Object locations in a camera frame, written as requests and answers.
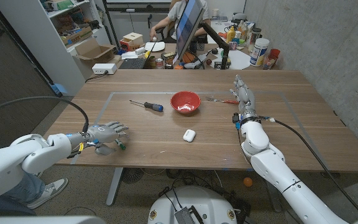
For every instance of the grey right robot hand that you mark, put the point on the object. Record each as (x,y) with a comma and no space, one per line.
(248,99)

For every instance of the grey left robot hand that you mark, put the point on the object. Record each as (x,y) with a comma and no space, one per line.
(102,133)

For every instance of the green-capped marker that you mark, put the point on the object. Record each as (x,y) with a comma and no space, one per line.
(121,145)

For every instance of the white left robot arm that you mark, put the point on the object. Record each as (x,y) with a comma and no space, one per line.
(11,161)

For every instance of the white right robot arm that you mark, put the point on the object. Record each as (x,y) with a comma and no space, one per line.
(278,168)

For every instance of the black blue-tipped screwdriver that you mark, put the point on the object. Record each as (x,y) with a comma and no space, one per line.
(154,107)

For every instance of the red bowl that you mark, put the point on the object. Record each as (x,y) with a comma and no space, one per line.
(185,100)

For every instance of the white AirPods case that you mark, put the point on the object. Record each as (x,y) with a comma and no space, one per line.
(189,135)

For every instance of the white paper sheet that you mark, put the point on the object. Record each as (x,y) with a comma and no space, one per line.
(238,60)

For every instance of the white wipes canister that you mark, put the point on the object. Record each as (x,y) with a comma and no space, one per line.
(259,53)

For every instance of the grey table leg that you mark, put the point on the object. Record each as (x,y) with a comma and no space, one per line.
(114,186)
(273,203)

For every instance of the clear jar with black lid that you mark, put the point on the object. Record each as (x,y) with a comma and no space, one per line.
(255,37)

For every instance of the white power box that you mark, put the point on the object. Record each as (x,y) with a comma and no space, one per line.
(104,68)

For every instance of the yellow mustard bottle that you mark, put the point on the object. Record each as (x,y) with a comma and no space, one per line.
(230,35)

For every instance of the small orange basketball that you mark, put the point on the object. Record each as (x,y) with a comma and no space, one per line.
(187,57)

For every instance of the black keyboard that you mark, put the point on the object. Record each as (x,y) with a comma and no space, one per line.
(134,63)

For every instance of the grey white sneaker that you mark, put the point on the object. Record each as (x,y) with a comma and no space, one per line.
(50,191)

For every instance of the open cardboard box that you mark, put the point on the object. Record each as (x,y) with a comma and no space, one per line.
(95,51)

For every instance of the orange ball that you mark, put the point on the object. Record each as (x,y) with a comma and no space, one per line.
(248,182)

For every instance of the red labelled tin can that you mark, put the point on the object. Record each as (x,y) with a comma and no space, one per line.
(159,63)

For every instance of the SPAM can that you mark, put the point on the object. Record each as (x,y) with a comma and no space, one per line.
(168,57)

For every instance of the computer monitor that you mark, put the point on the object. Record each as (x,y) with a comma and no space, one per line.
(186,28)

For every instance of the person in blue jeans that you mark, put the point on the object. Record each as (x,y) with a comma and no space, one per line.
(26,189)

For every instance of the wooden toy house box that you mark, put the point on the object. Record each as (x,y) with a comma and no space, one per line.
(132,40)

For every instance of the printed cardboard box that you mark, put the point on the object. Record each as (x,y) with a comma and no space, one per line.
(76,35)

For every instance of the white plate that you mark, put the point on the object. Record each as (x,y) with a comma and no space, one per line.
(155,46)

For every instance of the dark wooden door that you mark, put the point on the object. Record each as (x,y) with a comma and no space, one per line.
(11,77)

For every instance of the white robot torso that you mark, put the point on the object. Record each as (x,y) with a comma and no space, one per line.
(194,199)

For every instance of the seated person in grey shirt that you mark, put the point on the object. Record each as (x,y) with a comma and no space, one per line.
(174,12)

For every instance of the white shelf unit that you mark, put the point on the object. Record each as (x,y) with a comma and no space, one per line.
(36,37)

